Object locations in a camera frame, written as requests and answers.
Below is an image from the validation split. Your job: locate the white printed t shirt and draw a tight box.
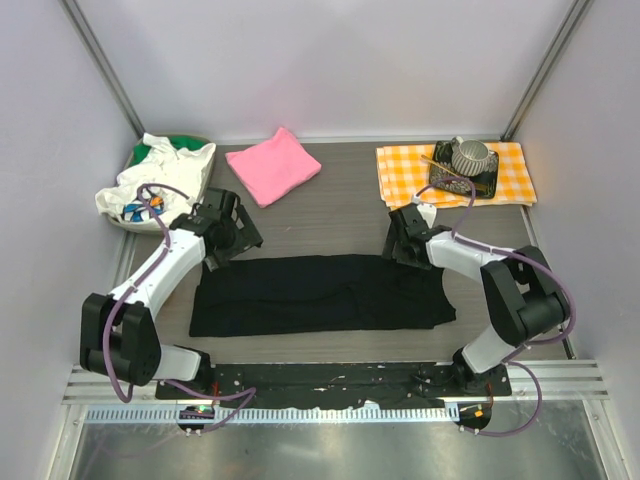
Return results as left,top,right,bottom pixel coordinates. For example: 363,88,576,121
94,132,217,226

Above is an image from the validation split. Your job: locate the orange checkered cloth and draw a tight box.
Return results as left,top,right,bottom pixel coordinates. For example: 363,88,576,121
376,142,537,210

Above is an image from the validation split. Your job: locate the grey laundry basket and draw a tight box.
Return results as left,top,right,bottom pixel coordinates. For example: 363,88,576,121
102,132,216,236

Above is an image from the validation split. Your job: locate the black t shirt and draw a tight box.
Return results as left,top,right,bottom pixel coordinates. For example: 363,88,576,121
189,254,456,338

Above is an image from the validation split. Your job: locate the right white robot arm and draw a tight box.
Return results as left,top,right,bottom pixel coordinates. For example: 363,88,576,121
383,204,573,392

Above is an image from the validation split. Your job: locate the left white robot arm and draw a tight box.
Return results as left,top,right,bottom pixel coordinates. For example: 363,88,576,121
79,183,263,403

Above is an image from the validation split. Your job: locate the pink folded towel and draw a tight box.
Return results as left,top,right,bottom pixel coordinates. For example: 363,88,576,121
225,127,322,208

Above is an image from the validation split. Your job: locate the gold chopstick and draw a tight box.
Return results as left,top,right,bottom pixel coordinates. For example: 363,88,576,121
420,155,489,191

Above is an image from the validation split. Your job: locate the black floral square plate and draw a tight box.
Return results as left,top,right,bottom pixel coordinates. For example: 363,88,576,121
428,138,500,199

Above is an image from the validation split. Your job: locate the green t shirt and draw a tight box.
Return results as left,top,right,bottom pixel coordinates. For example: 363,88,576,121
129,135,208,166

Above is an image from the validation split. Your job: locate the grey striped ceramic cup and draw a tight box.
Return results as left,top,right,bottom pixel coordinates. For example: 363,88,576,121
451,136,492,177

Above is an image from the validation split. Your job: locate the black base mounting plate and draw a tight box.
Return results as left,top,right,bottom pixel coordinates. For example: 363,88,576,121
156,362,512,410

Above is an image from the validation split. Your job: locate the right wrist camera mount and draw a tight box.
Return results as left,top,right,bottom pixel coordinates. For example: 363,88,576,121
412,197,437,228

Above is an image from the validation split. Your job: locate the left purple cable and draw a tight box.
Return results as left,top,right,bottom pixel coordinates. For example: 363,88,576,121
102,183,259,434

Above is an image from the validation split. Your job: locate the white slotted cable duct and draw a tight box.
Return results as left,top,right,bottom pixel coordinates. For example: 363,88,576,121
85,403,459,425

